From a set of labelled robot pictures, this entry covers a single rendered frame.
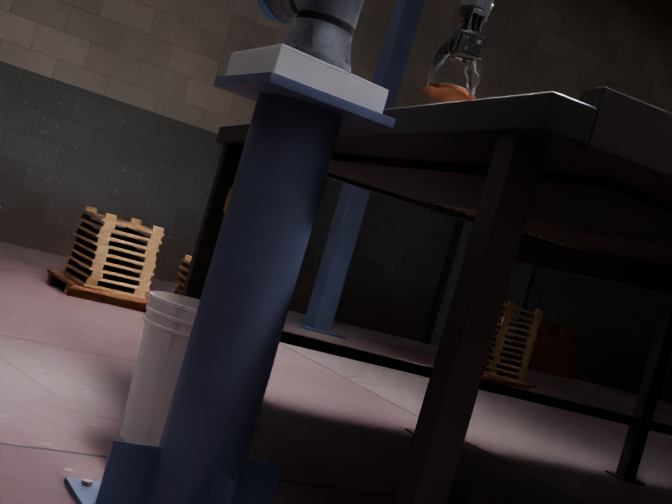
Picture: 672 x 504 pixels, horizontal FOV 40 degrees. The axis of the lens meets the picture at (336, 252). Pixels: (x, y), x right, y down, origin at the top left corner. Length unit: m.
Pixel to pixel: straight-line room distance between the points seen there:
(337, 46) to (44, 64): 5.49
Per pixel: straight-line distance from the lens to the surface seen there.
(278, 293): 1.73
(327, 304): 6.74
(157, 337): 2.32
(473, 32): 2.27
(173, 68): 7.40
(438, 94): 2.31
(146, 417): 2.35
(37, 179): 7.15
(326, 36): 1.77
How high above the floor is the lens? 0.60
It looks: level
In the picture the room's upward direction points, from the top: 16 degrees clockwise
